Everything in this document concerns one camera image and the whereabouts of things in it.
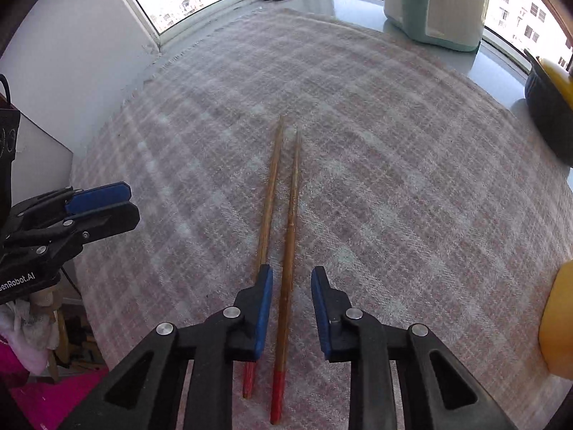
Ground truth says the orange plastic cup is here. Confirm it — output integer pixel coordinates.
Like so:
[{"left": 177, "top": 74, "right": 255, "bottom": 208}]
[{"left": 538, "top": 260, "right": 573, "bottom": 380}]

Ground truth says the person's pink red clothing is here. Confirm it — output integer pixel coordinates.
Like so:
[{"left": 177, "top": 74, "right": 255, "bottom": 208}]
[{"left": 0, "top": 345, "right": 110, "bottom": 430}]

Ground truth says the teal and white container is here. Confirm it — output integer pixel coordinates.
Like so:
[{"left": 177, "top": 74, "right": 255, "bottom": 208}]
[{"left": 384, "top": 0, "right": 492, "bottom": 53}]

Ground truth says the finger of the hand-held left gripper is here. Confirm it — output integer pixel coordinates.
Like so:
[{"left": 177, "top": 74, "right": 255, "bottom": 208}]
[
  {"left": 4, "top": 201, "right": 141, "bottom": 263},
  {"left": 9, "top": 182, "right": 132, "bottom": 230}
]

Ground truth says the white window frame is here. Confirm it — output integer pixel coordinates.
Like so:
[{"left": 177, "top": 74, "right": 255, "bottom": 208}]
[{"left": 110, "top": 0, "right": 573, "bottom": 72}]

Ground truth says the plaid cloth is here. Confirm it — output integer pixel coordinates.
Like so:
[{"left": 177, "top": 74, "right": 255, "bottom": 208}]
[{"left": 72, "top": 6, "right": 573, "bottom": 430}]

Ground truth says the black pot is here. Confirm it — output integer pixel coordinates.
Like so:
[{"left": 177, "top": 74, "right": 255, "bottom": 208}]
[{"left": 523, "top": 48, "right": 573, "bottom": 167}]

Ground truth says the wooden stool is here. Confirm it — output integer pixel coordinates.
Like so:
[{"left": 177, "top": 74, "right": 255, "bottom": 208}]
[{"left": 42, "top": 293, "right": 97, "bottom": 383}]

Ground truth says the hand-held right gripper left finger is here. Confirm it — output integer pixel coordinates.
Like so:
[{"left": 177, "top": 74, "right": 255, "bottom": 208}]
[{"left": 58, "top": 264, "right": 274, "bottom": 430}]

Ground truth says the white panel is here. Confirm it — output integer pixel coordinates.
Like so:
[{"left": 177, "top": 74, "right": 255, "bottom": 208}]
[{"left": 13, "top": 111, "right": 75, "bottom": 199}]

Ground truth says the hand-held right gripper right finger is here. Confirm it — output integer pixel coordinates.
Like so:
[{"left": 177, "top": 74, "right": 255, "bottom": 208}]
[{"left": 311, "top": 266, "right": 515, "bottom": 430}]

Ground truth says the person's left hand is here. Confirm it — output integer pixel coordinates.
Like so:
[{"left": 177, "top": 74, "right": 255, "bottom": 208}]
[{"left": 0, "top": 298, "right": 61, "bottom": 374}]

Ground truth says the wooden chopstick red tip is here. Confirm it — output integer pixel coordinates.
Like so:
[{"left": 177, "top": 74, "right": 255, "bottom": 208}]
[
  {"left": 242, "top": 115, "right": 286, "bottom": 399},
  {"left": 270, "top": 130, "right": 302, "bottom": 425}
]

